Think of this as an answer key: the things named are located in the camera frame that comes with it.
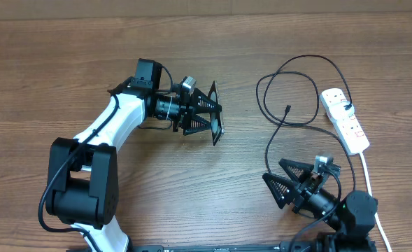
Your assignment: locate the white power strip cord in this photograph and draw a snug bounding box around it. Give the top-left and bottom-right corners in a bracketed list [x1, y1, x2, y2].
[358, 152, 392, 252]

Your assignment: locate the white USB charger adapter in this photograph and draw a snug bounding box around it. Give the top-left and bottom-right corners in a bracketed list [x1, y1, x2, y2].
[326, 101, 355, 123]

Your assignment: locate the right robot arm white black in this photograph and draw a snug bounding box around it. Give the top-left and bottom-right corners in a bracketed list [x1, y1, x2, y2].
[262, 155, 378, 252]

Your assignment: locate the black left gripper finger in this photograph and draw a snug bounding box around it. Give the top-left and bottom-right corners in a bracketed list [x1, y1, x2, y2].
[183, 114, 211, 136]
[190, 88, 222, 113]

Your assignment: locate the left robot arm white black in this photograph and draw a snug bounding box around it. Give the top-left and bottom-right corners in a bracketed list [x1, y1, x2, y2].
[38, 59, 225, 251]

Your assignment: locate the black Samsung Galaxy phone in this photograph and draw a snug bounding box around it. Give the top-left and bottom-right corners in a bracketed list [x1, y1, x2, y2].
[208, 81, 225, 146]

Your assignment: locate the white power strip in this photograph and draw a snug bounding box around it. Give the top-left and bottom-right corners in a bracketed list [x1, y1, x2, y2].
[320, 88, 370, 155]

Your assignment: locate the black USB charging cable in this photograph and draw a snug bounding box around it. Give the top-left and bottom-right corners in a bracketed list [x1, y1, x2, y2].
[255, 54, 357, 192]

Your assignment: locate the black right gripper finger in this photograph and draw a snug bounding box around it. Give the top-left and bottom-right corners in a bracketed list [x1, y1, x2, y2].
[278, 157, 341, 183]
[262, 173, 301, 209]

